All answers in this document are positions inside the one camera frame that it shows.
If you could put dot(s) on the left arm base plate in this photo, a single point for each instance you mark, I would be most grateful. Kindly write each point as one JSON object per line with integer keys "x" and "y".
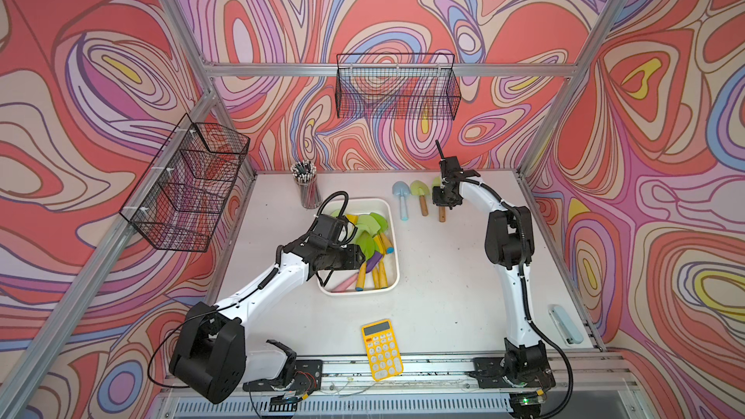
{"x": 300, "y": 377}

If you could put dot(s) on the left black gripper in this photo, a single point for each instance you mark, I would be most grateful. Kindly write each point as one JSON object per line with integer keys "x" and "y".
{"x": 354, "y": 257}

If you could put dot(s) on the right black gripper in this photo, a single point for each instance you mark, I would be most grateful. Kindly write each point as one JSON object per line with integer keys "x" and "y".
{"x": 438, "y": 201}

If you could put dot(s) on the left black wire basket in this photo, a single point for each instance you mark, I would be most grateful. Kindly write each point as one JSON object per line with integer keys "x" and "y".
{"x": 193, "y": 175}

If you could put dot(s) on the back black wire basket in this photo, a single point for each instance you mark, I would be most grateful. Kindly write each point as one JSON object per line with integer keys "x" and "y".
{"x": 397, "y": 85}

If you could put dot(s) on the black wire basket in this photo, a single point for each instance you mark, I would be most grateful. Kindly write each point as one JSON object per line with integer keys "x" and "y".
{"x": 193, "y": 175}
{"x": 397, "y": 85}

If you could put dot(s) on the light blue shovel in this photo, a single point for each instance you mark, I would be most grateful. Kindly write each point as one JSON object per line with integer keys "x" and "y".
{"x": 402, "y": 191}

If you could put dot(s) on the white storage box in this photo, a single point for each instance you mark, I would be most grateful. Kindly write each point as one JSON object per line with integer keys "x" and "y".
{"x": 375, "y": 237}

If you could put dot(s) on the yellow calculator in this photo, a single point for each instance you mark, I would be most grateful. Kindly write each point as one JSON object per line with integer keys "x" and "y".
{"x": 382, "y": 350}

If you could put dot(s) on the pencil cup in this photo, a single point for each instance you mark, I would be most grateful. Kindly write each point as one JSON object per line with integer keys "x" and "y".
{"x": 305, "y": 177}

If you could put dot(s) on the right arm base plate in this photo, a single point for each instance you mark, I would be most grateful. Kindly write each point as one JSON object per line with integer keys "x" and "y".
{"x": 509, "y": 372}

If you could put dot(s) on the green shovel yellow handle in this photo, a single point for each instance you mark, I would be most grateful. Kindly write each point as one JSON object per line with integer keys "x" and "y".
{"x": 368, "y": 247}
{"x": 383, "y": 228}

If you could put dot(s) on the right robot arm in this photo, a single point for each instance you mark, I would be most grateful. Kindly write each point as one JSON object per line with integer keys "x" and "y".
{"x": 509, "y": 245}

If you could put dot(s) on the light blue stapler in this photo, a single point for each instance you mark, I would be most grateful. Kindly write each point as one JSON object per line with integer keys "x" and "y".
{"x": 569, "y": 331}

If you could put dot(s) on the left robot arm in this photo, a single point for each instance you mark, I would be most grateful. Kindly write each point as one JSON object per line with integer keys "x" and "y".
{"x": 212, "y": 356}

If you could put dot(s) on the purple shovel pink handle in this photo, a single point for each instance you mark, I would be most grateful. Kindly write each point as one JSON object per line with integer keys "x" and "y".
{"x": 369, "y": 267}

